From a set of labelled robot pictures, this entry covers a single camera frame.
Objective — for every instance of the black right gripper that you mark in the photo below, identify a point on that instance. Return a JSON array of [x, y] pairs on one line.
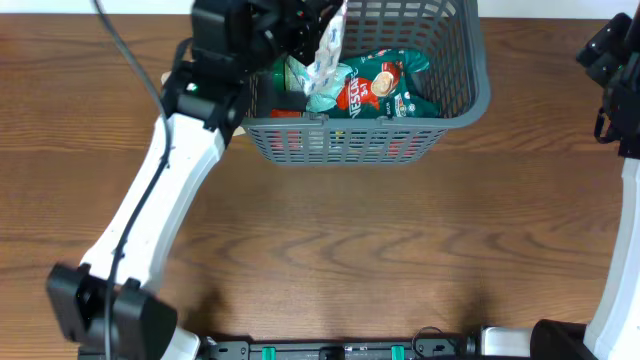
[[601, 51]]

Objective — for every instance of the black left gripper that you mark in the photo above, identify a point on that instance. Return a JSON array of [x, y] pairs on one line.
[[310, 38]]

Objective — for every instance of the green capped jar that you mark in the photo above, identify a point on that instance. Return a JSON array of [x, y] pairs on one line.
[[279, 80]]

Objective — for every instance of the mint green packet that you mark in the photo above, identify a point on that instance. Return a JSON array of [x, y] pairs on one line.
[[322, 91]]

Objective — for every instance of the Kleenex tissue multipack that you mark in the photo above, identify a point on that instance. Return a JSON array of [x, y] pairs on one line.
[[329, 50]]

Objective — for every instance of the green Nescafe coffee bag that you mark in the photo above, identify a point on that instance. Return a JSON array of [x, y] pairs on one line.
[[379, 84]]

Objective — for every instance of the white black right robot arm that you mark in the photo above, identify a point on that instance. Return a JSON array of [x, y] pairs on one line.
[[613, 333]]

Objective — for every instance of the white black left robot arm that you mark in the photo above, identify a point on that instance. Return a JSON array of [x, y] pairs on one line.
[[108, 302]]

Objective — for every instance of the crumpled beige paper pouch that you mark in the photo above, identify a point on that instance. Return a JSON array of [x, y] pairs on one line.
[[218, 105]]

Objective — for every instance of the grey plastic lattice basket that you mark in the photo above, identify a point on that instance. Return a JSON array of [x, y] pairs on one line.
[[448, 33]]

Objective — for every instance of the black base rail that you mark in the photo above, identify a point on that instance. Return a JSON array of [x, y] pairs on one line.
[[429, 343]]

